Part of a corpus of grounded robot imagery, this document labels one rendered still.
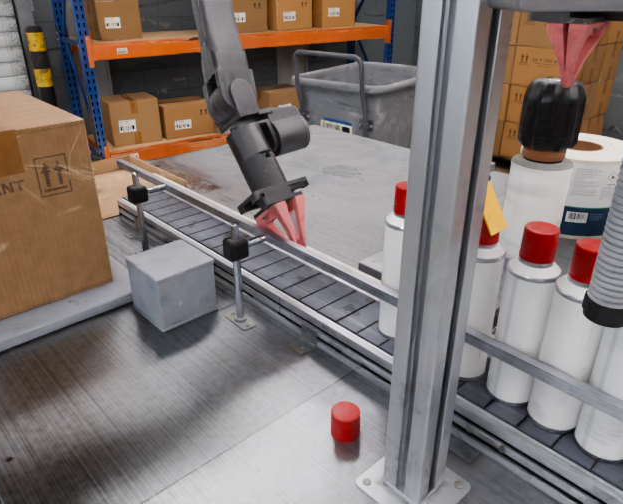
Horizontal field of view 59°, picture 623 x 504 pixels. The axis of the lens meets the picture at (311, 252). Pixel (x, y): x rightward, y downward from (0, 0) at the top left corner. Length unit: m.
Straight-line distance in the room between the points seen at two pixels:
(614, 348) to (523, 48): 3.64
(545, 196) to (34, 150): 0.72
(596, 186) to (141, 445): 0.82
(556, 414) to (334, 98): 2.65
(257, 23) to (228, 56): 3.85
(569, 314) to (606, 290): 0.13
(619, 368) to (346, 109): 2.66
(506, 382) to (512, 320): 0.08
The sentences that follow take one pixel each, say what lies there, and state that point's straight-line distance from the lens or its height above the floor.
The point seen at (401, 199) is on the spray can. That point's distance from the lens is 0.65.
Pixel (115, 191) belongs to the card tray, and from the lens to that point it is 1.44.
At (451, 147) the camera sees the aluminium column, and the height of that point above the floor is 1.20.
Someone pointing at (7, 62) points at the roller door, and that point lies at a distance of 4.78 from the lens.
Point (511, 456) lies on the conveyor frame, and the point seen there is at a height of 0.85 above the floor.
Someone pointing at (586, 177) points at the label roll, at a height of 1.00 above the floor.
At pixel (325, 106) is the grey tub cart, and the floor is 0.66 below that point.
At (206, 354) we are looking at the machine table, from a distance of 0.80.
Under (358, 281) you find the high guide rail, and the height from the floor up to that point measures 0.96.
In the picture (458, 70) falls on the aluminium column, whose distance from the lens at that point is 0.40.
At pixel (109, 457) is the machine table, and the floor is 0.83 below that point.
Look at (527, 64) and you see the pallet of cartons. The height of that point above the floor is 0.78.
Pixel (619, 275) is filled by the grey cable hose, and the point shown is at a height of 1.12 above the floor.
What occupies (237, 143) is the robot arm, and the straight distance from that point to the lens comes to 0.85.
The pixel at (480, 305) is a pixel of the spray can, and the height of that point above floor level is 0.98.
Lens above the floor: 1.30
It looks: 26 degrees down
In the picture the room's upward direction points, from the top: straight up
